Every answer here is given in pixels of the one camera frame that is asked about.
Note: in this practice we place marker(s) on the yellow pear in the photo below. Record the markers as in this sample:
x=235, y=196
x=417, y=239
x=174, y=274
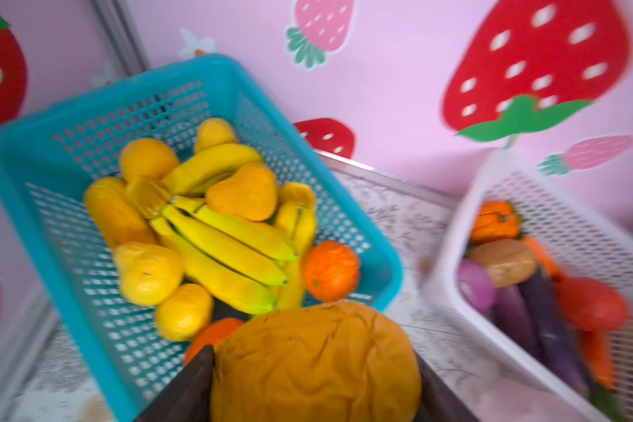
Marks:
x=148, y=273

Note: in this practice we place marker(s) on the red bell pepper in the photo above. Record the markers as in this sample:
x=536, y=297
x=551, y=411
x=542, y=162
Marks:
x=592, y=306

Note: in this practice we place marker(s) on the orange carrot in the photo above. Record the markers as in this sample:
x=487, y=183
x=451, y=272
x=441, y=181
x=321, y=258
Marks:
x=595, y=350

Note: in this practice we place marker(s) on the pink plastic grocery bag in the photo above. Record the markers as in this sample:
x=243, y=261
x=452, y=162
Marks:
x=509, y=400

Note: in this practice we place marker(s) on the white plastic basket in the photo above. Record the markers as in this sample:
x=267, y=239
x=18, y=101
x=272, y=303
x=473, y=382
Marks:
x=584, y=244

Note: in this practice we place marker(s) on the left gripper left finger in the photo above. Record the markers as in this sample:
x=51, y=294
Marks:
x=187, y=397

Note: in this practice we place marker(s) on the purple eggplant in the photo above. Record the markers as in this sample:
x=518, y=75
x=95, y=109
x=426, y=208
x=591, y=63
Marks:
x=512, y=317
x=558, y=353

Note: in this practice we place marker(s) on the yellow banana bunch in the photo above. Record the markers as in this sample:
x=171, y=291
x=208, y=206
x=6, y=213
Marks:
x=242, y=263

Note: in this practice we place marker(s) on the yellow lemon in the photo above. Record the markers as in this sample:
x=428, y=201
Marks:
x=185, y=313

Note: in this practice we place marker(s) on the yellow mango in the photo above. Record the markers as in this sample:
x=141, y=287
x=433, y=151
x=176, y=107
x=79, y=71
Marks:
x=251, y=193

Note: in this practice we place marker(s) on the orange tangerine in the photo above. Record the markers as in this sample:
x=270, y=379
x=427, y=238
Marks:
x=331, y=271

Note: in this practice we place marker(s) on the small orange pumpkin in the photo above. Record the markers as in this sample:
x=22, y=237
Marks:
x=496, y=221

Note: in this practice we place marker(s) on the large orange fruit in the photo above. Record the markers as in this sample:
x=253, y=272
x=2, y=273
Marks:
x=341, y=361

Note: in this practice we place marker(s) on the brown potato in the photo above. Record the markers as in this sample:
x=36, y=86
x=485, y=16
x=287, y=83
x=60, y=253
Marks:
x=507, y=262

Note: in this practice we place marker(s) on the purple onion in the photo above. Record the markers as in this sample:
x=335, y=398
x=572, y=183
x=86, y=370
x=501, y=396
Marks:
x=476, y=286

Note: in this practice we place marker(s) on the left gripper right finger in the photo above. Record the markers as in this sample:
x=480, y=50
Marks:
x=438, y=402

